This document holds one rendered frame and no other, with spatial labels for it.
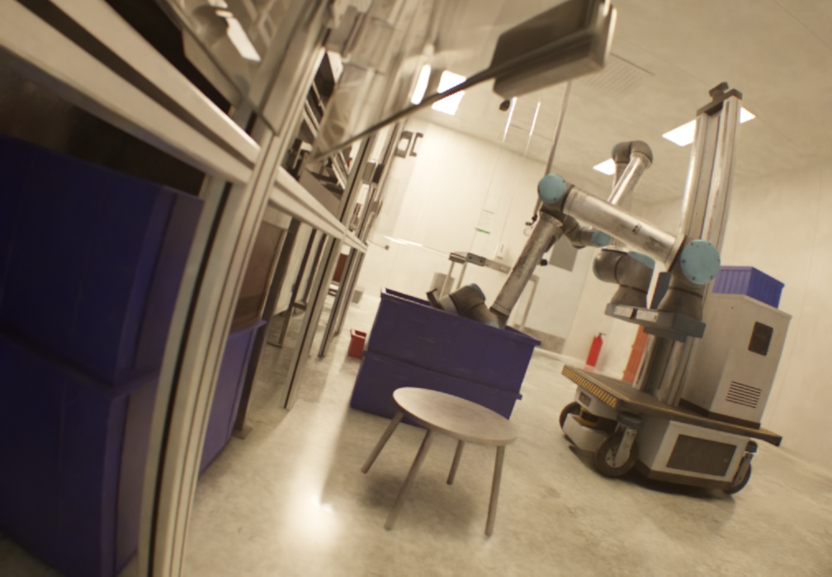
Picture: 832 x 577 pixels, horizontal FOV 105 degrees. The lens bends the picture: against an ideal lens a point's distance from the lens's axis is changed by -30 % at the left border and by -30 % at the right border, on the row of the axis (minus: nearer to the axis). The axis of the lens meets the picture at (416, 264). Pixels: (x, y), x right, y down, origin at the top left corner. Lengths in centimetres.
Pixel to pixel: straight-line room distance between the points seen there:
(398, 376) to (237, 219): 123
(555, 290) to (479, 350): 525
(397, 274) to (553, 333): 247
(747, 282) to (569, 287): 406
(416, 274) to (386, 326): 482
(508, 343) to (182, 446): 131
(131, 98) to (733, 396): 205
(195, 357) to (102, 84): 31
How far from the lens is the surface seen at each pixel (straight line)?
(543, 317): 680
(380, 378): 160
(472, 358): 162
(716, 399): 200
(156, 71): 26
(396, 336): 157
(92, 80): 22
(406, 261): 636
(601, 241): 205
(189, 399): 48
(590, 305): 709
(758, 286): 339
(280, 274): 110
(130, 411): 55
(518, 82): 17
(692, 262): 162
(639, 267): 222
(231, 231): 44
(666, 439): 182
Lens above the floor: 52
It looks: 1 degrees up
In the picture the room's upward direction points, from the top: 18 degrees clockwise
